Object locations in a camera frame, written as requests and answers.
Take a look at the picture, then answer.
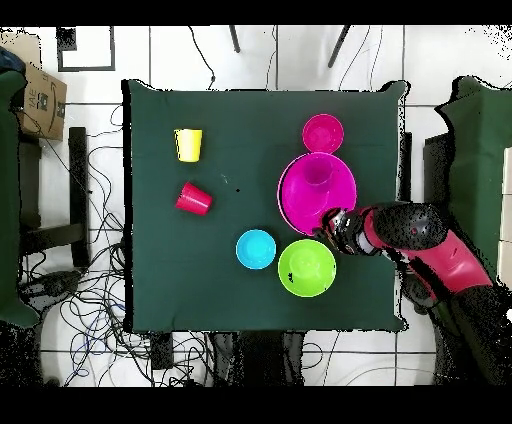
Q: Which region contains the black stool frame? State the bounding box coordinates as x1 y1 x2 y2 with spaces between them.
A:
17 126 91 269

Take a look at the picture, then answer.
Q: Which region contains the black pedestal leg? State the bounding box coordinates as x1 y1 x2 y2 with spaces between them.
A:
19 270 83 305
401 273 439 313

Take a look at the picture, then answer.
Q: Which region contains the black power adapter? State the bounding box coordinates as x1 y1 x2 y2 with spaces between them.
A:
150 333 174 370

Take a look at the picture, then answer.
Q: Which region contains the tangle of cables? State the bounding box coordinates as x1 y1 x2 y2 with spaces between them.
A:
19 105 209 387

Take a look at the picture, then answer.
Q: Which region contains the cardboard box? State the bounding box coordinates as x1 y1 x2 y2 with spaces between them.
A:
15 61 68 142

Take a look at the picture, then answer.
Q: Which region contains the large pink bowl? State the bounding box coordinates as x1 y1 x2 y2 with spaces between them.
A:
276 152 358 236

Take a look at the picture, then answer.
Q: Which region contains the black chair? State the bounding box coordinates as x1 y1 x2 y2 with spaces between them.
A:
422 133 455 205

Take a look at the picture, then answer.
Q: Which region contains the small crimson bowl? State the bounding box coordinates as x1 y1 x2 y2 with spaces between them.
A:
302 113 345 155

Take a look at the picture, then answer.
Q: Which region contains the dark green tablecloth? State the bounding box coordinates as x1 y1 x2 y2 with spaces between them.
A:
121 78 411 334

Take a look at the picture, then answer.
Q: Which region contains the black tripod leg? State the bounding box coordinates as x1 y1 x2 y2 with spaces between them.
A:
327 25 352 69
227 25 242 54

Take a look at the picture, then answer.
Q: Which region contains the black cable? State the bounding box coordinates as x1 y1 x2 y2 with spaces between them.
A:
187 25 217 91

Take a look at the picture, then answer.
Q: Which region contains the green bowl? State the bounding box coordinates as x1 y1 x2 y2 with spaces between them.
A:
277 238 338 298

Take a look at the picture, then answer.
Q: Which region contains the purple cup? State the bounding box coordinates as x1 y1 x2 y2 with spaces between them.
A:
302 157 335 188

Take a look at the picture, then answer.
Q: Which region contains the small light blue bowl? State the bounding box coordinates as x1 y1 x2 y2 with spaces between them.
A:
235 229 277 271

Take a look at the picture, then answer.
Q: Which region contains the black square floor frame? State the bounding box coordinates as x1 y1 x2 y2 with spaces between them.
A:
55 26 117 73

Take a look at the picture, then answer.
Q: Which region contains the red cup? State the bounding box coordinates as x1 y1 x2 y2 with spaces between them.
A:
174 181 214 217

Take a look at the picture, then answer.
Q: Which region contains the yellow cup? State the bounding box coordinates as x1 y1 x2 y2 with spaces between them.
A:
173 128 204 164

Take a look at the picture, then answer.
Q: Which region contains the green clothed side table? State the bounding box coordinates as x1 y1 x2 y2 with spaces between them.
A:
433 75 512 281
0 69 41 329

